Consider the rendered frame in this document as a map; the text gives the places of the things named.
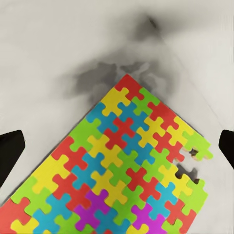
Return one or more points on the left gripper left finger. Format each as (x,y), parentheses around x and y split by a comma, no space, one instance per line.
(12,145)

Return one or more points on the jigsaw puzzle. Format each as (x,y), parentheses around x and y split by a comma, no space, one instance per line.
(114,173)

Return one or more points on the desk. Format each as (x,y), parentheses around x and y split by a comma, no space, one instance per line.
(60,58)

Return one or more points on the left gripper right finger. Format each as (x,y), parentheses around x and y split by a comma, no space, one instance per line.
(226,145)

